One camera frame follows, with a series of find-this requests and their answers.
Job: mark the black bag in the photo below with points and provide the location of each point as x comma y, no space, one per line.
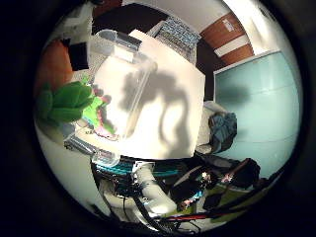
247,173

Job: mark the small pink toy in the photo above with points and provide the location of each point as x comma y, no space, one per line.
105,133

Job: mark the olive green mat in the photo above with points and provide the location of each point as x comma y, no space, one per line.
230,197

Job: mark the teal ribbed foam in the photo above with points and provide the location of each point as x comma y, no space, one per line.
112,169

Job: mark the blue patterned fabric bin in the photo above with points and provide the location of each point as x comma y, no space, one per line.
179,34

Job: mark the clear plastic container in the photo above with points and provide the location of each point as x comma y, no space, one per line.
121,75

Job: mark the teal glass board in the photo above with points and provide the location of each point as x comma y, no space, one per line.
263,105

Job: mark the small light green toy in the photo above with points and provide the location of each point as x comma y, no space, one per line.
92,112

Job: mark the blue grey jacket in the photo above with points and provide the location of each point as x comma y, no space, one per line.
223,130

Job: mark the big green plush toy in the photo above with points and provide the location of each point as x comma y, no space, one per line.
64,102

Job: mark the white sign on wood panel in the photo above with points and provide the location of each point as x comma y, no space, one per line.
227,25

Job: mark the beige chair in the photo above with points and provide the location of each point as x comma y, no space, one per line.
203,131

